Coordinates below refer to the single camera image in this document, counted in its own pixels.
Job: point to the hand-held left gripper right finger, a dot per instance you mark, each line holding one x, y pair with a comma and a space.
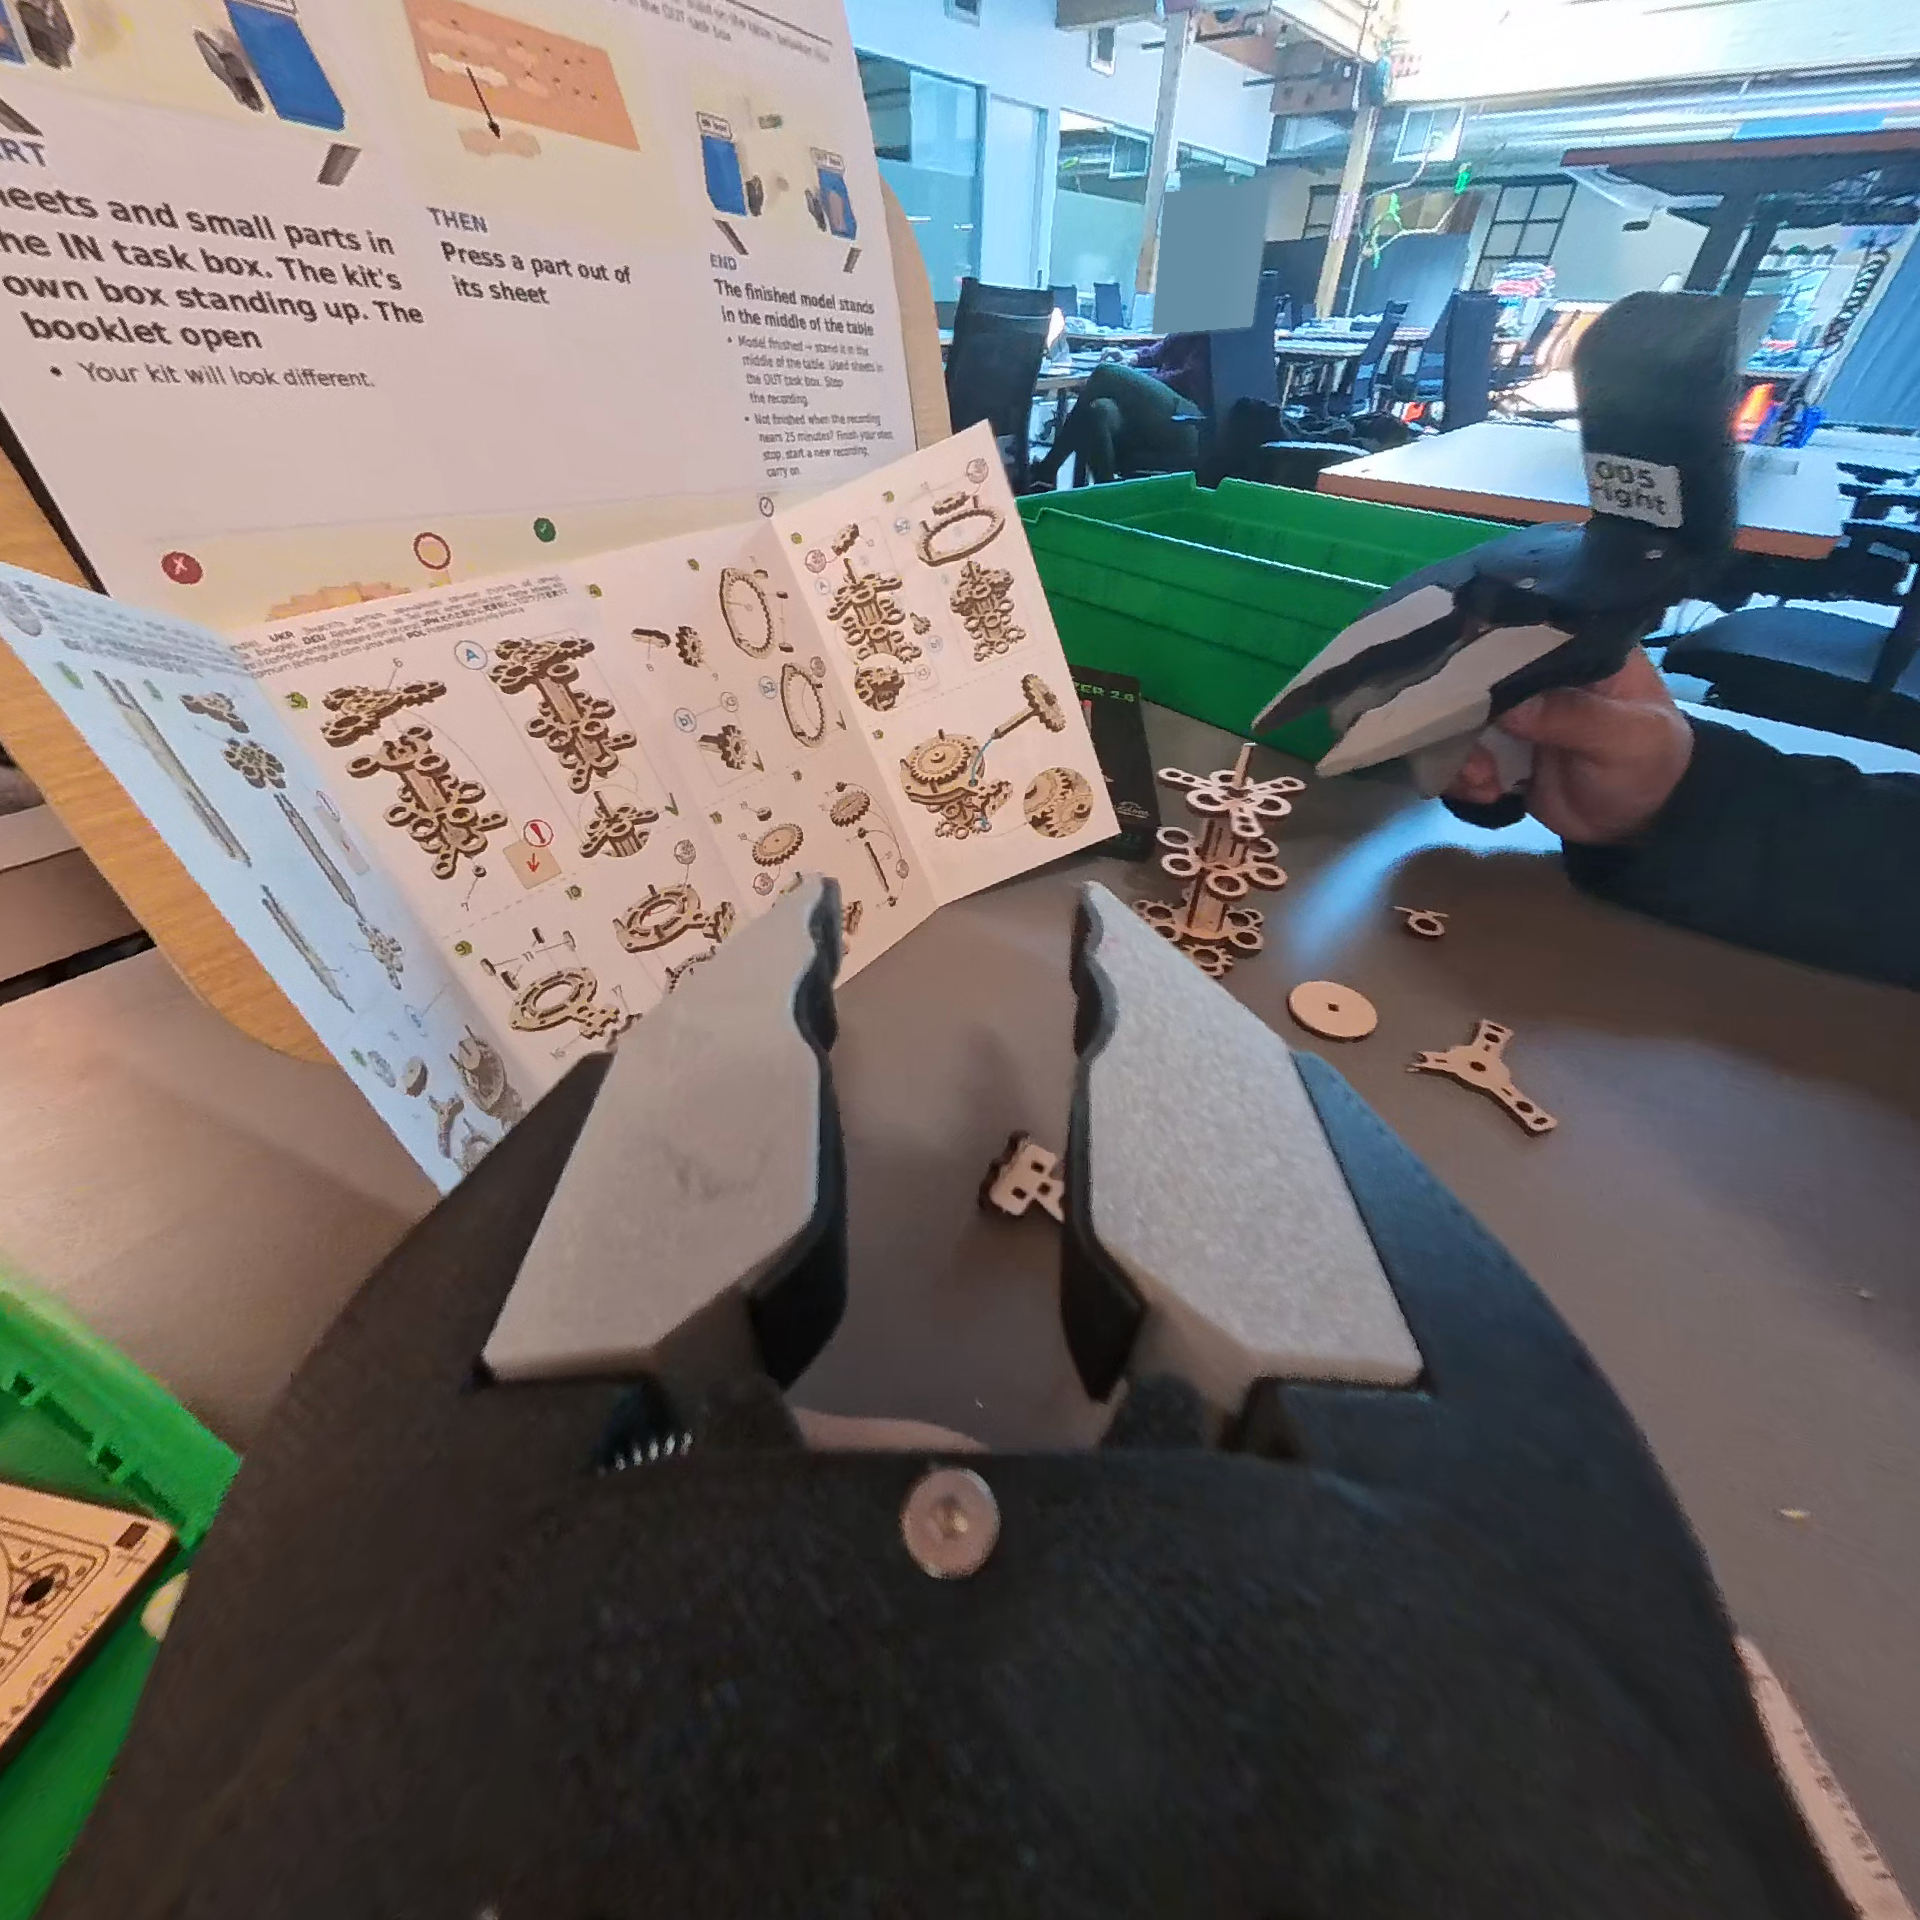
1214, 1201

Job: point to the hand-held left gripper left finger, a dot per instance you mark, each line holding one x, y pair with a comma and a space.
674, 1184

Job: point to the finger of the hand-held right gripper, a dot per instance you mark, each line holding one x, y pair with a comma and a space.
1359, 651
1425, 698

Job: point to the wooden model tower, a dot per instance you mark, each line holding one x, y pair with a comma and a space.
1208, 885

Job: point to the person's right forearm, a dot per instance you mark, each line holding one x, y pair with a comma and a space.
1799, 863

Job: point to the person's right hand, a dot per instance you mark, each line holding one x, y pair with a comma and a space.
1611, 751

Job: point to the green plastic bin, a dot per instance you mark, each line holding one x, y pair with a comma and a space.
89, 1410
1201, 616

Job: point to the white wood-edged table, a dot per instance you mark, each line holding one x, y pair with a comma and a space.
1471, 464

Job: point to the small wooden gear piece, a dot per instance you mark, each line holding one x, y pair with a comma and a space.
1420, 920

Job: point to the round wooden disc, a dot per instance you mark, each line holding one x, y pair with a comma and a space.
1334, 1008

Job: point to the raised standing desk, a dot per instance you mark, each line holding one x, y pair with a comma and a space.
1723, 159

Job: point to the black kit box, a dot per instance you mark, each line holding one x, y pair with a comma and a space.
1119, 763

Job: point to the black office chair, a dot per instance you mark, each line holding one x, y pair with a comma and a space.
1793, 660
993, 375

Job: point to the three-armed wooden piece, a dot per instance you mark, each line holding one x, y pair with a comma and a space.
1476, 1068

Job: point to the folded instruction booklet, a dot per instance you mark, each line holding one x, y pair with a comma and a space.
674, 704

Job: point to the engraved wooden sheet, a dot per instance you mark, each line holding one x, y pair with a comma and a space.
60, 1611

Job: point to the instruction poster board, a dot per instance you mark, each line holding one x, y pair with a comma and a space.
451, 375

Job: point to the small wooden bracket piece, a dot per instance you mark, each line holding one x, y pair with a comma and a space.
1027, 1179

